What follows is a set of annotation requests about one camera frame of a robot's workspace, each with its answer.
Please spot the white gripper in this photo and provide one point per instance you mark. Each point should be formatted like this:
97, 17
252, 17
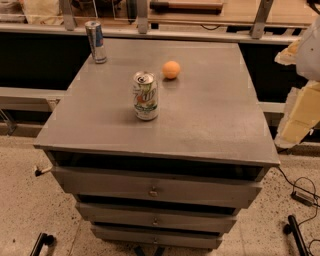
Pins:
309, 55

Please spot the white green 7up can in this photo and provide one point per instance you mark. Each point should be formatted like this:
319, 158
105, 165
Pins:
145, 92

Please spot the blue silver energy drink can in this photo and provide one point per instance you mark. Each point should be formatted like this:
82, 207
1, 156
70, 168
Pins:
96, 41

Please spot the orange ball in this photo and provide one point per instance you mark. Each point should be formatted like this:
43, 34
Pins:
171, 69

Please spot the black right base leg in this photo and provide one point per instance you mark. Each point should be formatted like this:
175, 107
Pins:
292, 227

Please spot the black base leg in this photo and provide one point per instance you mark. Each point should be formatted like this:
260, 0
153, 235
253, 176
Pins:
292, 227
42, 240

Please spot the grey drawer cabinet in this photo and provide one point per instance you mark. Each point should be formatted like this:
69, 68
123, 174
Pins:
209, 122

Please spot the middle grey drawer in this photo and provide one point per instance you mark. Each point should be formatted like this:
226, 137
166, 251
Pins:
146, 217

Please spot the grey drawer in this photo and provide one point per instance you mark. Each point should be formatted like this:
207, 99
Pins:
146, 217
156, 237
157, 186

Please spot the top grey drawer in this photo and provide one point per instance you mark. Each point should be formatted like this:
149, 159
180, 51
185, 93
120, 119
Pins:
157, 186

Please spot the bottom grey drawer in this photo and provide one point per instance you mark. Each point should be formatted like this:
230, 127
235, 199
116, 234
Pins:
156, 237

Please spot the white plug on floor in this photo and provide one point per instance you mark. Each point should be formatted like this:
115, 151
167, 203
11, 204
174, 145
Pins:
38, 172

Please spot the black left base leg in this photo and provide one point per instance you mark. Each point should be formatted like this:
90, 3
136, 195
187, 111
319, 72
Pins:
42, 240

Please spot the grey metal rail frame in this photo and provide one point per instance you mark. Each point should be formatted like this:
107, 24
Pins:
46, 17

